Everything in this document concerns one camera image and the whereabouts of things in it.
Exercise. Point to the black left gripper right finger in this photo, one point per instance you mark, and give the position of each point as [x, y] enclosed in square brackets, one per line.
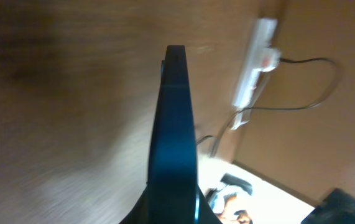
[203, 212]

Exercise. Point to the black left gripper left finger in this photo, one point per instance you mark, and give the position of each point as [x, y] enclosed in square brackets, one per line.
[139, 213]

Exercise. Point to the blue Galaxy smartphone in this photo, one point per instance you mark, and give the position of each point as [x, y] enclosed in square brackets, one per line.
[172, 173]

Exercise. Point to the white charger adapter plug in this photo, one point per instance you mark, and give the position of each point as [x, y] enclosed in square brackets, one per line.
[269, 59]

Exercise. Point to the white power strip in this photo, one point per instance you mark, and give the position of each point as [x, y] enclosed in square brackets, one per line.
[261, 38]

